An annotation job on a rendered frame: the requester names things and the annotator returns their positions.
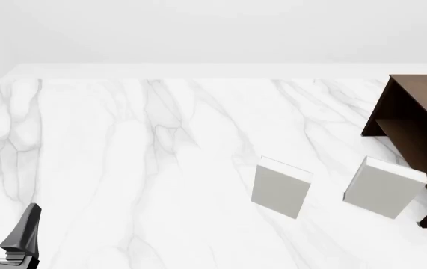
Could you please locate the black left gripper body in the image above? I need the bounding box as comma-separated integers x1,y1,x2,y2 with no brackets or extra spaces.
0,251,40,269

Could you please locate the dark brown wooden shelf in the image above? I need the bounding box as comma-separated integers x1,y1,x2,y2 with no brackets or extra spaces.
360,74,427,229

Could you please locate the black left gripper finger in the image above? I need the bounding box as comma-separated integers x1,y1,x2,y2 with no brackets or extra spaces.
0,202,43,256

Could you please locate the pale grey book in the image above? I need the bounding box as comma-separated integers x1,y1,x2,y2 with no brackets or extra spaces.
251,155,315,220
342,155,427,220

